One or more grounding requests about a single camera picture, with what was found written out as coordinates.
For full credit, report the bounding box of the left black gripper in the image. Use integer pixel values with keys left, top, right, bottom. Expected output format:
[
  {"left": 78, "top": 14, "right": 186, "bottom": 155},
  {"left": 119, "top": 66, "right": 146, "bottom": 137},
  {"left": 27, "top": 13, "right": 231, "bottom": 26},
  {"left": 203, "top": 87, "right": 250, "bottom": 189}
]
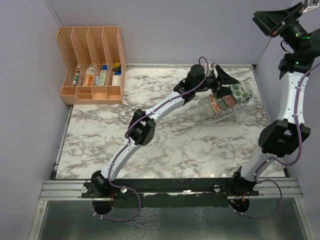
[{"left": 193, "top": 65, "right": 238, "bottom": 97}]

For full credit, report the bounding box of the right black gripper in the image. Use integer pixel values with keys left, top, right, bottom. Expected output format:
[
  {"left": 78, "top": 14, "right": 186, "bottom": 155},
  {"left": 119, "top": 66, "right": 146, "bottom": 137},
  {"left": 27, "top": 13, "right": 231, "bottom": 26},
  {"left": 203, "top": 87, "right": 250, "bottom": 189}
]
[{"left": 251, "top": 2, "right": 307, "bottom": 54}]

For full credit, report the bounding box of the grey leaf pattern bowl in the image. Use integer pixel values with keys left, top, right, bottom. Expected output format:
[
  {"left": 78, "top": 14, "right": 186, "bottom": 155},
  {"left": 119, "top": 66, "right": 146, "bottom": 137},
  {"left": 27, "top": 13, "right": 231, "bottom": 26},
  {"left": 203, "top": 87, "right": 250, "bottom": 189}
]
[{"left": 222, "top": 94, "right": 237, "bottom": 108}]

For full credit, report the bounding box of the green leaf pattern bowl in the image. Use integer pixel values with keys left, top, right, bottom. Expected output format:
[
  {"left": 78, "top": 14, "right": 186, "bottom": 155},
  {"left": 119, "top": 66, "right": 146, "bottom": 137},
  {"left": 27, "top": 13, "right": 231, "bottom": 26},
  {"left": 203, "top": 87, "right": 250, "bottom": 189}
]
[{"left": 230, "top": 81, "right": 253, "bottom": 104}]

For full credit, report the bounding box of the blue hexagon red-rim bowl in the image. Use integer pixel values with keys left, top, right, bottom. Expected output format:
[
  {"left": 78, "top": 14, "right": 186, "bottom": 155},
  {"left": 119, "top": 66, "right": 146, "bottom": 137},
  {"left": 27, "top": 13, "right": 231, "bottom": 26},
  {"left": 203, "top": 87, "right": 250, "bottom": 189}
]
[{"left": 216, "top": 97, "right": 229, "bottom": 111}]

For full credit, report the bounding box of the orange floral bowl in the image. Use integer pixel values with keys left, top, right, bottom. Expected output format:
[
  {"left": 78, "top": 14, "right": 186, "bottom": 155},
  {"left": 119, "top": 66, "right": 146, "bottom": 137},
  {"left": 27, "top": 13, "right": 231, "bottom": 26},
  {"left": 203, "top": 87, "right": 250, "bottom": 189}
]
[{"left": 208, "top": 93, "right": 222, "bottom": 114}]

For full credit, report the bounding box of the green white geometric bowl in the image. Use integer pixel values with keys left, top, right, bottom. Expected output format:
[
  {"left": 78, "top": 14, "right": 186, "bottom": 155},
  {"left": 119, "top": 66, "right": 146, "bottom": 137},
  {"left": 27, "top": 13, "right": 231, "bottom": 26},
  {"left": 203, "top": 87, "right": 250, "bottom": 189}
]
[{"left": 200, "top": 96, "right": 216, "bottom": 117}]

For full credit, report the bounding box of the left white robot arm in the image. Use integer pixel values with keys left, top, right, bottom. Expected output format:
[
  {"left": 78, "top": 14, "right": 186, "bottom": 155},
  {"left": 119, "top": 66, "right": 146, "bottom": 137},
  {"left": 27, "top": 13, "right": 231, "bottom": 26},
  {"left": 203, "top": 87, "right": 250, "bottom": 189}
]
[{"left": 91, "top": 64, "right": 239, "bottom": 198}]

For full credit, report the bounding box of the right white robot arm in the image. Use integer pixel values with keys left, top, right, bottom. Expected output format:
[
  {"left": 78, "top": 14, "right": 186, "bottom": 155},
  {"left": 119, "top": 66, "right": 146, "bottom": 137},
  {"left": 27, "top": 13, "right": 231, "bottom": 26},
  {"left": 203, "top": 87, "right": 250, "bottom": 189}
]
[{"left": 229, "top": 0, "right": 320, "bottom": 196}]

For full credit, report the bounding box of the yellow black toy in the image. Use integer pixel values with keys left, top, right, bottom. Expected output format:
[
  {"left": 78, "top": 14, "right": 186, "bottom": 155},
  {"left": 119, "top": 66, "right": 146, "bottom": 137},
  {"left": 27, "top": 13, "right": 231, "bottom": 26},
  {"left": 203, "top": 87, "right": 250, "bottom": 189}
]
[{"left": 112, "top": 62, "right": 121, "bottom": 72}]

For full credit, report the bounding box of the mint green box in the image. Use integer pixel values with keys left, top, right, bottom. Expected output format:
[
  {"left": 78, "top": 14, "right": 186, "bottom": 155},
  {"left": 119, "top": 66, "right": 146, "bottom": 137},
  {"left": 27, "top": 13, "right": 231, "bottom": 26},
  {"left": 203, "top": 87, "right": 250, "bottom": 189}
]
[{"left": 97, "top": 70, "right": 108, "bottom": 86}]

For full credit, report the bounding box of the pink plastic file organizer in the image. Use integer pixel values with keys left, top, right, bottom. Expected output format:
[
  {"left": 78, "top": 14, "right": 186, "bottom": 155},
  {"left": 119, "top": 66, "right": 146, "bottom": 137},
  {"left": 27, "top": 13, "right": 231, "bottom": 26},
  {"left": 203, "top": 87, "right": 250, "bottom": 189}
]
[{"left": 56, "top": 26, "right": 127, "bottom": 105}]

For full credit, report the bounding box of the orange white box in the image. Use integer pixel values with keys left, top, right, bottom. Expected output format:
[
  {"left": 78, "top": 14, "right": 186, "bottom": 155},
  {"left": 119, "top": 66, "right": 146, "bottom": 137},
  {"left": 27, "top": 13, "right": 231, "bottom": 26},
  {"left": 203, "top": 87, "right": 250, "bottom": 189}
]
[{"left": 82, "top": 74, "right": 94, "bottom": 87}]

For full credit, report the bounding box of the small bottle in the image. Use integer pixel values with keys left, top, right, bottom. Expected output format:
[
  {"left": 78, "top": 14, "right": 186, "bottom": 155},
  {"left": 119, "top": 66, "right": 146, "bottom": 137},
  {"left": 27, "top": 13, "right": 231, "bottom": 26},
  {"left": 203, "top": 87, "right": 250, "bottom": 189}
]
[{"left": 72, "top": 70, "right": 80, "bottom": 86}]

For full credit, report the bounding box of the clear wire dish rack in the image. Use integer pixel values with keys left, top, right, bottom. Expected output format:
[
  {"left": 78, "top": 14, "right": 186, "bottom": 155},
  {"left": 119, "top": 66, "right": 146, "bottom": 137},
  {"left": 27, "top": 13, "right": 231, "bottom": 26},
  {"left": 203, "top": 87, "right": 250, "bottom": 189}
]
[{"left": 197, "top": 76, "right": 260, "bottom": 126}]

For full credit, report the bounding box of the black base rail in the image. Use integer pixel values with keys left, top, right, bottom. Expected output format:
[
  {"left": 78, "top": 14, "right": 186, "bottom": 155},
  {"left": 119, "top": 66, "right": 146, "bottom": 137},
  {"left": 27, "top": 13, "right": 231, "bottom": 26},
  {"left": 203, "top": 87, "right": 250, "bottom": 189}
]
[{"left": 82, "top": 177, "right": 261, "bottom": 209}]

